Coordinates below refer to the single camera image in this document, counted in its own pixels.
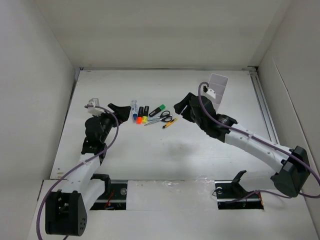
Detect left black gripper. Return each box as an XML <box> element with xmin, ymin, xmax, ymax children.
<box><xmin>92</xmin><ymin>104</ymin><xmax>130</xmax><ymax>143</ymax></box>

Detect blue cap spray bottle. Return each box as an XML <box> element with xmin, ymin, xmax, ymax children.
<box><xmin>130</xmin><ymin>100</ymin><xmax>138</xmax><ymax>122</ymax></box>

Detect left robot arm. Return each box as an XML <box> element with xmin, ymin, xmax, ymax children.
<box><xmin>39</xmin><ymin>98</ymin><xmax>131</xmax><ymax>237</ymax></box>

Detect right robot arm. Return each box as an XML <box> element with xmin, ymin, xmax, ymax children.
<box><xmin>173</xmin><ymin>92</ymin><xmax>310</xmax><ymax>198</ymax></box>

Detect yellow utility knife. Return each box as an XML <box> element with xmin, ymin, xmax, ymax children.
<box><xmin>162</xmin><ymin>117</ymin><xmax>178</xmax><ymax>129</ymax></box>

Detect green highlighter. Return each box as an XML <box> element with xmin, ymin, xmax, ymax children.
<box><xmin>148</xmin><ymin>104</ymin><xmax>166</xmax><ymax>117</ymax></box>

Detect orange highlighter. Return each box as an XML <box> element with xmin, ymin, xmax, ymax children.
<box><xmin>136</xmin><ymin>106</ymin><xmax>144</xmax><ymax>124</ymax></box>

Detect yellow highlighter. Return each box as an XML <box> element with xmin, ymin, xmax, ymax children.
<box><xmin>142</xmin><ymin>105</ymin><xmax>149</xmax><ymax>124</ymax></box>

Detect white divided container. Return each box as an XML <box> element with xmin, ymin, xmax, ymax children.
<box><xmin>202</xmin><ymin>73</ymin><xmax>229</xmax><ymax>111</ymax></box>

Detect black handled scissors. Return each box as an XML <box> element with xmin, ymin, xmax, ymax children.
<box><xmin>144</xmin><ymin>110</ymin><xmax>173</xmax><ymax>126</ymax></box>

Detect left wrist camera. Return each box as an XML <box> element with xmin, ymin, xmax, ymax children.
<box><xmin>87</xmin><ymin>98</ymin><xmax>104</xmax><ymax>117</ymax></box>

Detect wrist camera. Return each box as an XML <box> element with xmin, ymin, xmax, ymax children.
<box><xmin>203</xmin><ymin>86</ymin><xmax>216</xmax><ymax>99</ymax></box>
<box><xmin>87</xmin><ymin>98</ymin><xmax>104</xmax><ymax>117</ymax></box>

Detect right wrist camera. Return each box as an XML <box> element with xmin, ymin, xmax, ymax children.
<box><xmin>203</xmin><ymin>86</ymin><xmax>216</xmax><ymax>99</ymax></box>

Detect aluminium rail right side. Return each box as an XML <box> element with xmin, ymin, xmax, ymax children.
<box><xmin>248</xmin><ymin>67</ymin><xmax>280</xmax><ymax>144</ymax></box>

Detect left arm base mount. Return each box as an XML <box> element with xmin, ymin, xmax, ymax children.
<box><xmin>91</xmin><ymin>173</ymin><xmax>128</xmax><ymax>211</ymax></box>

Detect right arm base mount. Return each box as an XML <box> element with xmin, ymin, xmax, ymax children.
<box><xmin>212</xmin><ymin>170</ymin><xmax>264</xmax><ymax>210</ymax></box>

